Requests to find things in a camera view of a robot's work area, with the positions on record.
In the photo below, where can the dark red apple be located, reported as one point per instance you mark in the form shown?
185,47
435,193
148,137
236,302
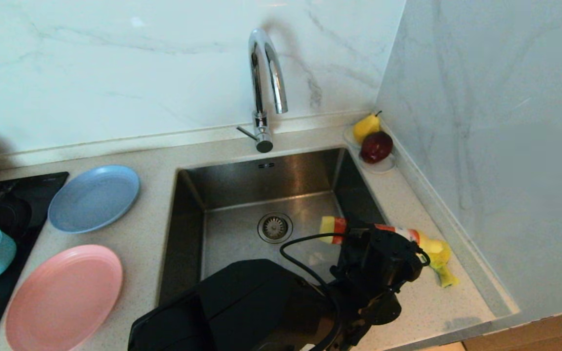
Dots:
376,147

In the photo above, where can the blue plastic plate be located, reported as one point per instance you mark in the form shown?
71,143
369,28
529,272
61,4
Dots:
91,200

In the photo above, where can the small white saucer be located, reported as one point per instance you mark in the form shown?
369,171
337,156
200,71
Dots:
382,168
348,137

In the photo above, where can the chrome gooseneck faucet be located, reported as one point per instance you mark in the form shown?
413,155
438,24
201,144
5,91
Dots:
261,124

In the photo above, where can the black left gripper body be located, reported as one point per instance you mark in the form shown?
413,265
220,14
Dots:
383,263

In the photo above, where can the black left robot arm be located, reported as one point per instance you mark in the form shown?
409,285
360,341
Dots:
242,307

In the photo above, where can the yellow pear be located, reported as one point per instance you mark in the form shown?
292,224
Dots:
365,127

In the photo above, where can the wooden cabinet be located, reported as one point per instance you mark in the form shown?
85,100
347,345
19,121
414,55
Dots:
544,334

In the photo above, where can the black induction cooktop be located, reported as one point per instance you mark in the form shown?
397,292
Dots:
42,190

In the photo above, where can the stainless steel sink basin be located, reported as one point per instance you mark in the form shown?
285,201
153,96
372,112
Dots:
232,229

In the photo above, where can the yellow-capped orange dish soap bottle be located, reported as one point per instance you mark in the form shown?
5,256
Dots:
432,246

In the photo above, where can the pink plastic plate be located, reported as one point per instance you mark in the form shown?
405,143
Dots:
62,300

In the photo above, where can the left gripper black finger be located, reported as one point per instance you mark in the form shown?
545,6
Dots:
360,231

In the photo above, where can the yellow green sponge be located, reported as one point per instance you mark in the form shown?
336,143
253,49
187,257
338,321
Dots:
444,275

